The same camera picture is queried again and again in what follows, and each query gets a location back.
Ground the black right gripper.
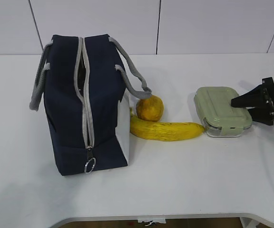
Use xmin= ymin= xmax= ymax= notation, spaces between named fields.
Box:
xmin=231 ymin=77 xmax=274 ymax=126

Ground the green lid glass container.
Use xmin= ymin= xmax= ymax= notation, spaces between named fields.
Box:
xmin=194 ymin=86 xmax=252 ymax=137

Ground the yellow banana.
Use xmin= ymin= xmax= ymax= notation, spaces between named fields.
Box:
xmin=130 ymin=108 xmax=205 ymax=142

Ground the yellow orange round fruit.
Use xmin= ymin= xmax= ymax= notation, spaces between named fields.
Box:
xmin=136 ymin=95 xmax=164 ymax=122

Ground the navy insulated lunch bag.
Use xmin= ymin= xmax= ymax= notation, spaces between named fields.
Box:
xmin=29 ymin=34 xmax=152 ymax=176

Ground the white torn tape piece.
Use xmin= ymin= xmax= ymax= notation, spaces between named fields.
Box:
xmin=137 ymin=217 xmax=166 ymax=227

